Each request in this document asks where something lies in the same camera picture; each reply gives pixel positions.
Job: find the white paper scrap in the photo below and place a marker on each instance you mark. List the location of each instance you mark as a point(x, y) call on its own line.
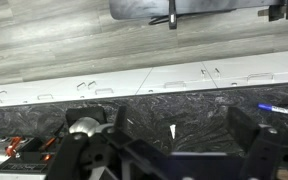
point(173, 130)

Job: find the steel and black coffee maker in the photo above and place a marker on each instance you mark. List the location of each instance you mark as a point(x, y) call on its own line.
point(17, 168)

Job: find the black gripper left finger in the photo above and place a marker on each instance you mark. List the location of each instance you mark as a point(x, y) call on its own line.
point(121, 118)

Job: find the steel coffee carafe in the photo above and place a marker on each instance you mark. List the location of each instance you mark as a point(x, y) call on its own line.
point(84, 125)

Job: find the blue marker pen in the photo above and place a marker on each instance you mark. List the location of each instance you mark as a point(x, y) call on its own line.
point(275, 108)

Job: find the white base cabinet row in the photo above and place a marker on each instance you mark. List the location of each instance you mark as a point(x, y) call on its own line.
point(117, 83)

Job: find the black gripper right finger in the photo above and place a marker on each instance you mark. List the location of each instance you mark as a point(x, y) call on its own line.
point(244, 130)

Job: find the black cart bracket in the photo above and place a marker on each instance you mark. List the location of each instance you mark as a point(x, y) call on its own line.
point(172, 15)
point(277, 11)

